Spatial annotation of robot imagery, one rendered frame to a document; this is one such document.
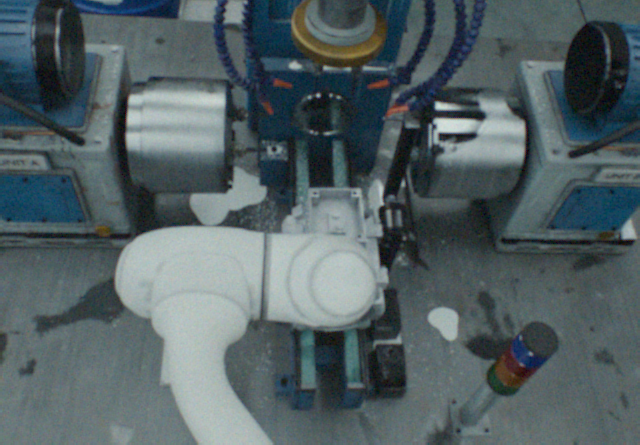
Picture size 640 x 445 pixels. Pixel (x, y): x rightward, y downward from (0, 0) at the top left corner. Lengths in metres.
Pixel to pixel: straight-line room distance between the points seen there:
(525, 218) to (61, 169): 1.00
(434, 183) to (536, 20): 2.32
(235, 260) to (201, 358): 0.11
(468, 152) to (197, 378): 0.88
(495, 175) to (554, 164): 0.12
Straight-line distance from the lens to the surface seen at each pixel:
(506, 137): 1.44
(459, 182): 1.44
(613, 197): 1.57
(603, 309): 1.72
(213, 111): 1.36
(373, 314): 1.30
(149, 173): 1.39
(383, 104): 1.56
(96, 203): 1.48
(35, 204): 1.50
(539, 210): 1.57
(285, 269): 0.74
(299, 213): 1.30
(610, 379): 1.65
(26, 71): 1.29
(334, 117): 1.56
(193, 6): 2.81
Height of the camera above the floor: 2.17
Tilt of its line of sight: 56 degrees down
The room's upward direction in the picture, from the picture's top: 9 degrees clockwise
